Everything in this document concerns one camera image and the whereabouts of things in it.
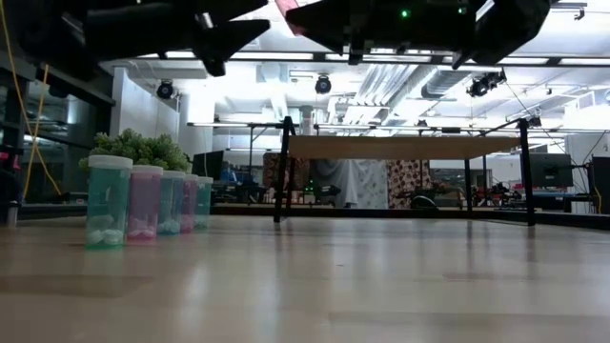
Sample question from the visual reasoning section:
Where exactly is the small grey cylinder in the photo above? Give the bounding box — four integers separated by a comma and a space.
4, 199, 20, 229

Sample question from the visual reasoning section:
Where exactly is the green medicine bottle white cap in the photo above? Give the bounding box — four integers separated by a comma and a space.
85, 154, 134, 250
193, 175, 214, 230

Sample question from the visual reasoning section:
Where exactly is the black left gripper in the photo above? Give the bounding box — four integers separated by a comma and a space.
88, 0, 272, 77

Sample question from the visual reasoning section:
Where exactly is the brown floral cloth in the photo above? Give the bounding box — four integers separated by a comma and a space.
262, 151, 311, 192
386, 159, 433, 210

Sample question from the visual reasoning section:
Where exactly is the black aluminium rig frame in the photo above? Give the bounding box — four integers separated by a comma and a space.
18, 202, 610, 232

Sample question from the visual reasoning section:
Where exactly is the grey monitor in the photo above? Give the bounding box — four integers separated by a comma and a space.
528, 151, 575, 189

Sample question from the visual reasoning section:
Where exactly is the overhead bar with light strips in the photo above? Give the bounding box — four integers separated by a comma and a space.
137, 47, 610, 68

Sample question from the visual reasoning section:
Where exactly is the black ceiling camera cluster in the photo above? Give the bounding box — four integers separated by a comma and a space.
465, 69, 509, 99

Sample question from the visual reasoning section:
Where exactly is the wooden shelf black metal frame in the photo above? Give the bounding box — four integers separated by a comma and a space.
273, 115, 538, 228

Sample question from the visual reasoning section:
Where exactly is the grey ventilation duct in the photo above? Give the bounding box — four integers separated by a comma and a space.
419, 69, 473, 100

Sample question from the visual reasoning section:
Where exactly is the green artificial plant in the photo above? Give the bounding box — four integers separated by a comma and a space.
78, 128, 193, 173

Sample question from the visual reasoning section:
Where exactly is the blue medicine bottle white cap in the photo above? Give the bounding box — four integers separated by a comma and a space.
156, 170, 187, 236

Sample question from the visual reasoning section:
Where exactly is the yellow cable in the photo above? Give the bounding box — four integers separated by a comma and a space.
0, 0, 64, 197

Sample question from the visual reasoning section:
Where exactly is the white cloth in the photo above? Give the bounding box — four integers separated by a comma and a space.
312, 159, 390, 210

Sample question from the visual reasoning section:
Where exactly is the pink medicine bottle white cap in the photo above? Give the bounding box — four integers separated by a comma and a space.
274, 0, 307, 37
126, 164, 164, 242
179, 173, 200, 234

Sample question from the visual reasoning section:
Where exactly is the black monitor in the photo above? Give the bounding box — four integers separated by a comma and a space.
192, 150, 225, 182
590, 155, 610, 215

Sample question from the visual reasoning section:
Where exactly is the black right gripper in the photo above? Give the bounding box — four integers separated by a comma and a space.
285, 0, 478, 66

